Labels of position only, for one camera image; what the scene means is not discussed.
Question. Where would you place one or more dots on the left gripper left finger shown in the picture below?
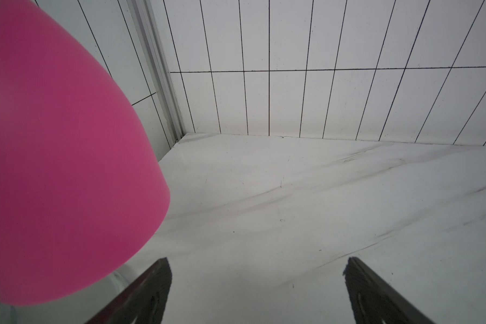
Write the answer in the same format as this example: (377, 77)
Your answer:
(143, 301)

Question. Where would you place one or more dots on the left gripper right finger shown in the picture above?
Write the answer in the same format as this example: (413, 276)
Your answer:
(373, 300)

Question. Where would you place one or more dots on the pink plastic wine glass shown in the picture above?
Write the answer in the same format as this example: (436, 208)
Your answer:
(81, 190)

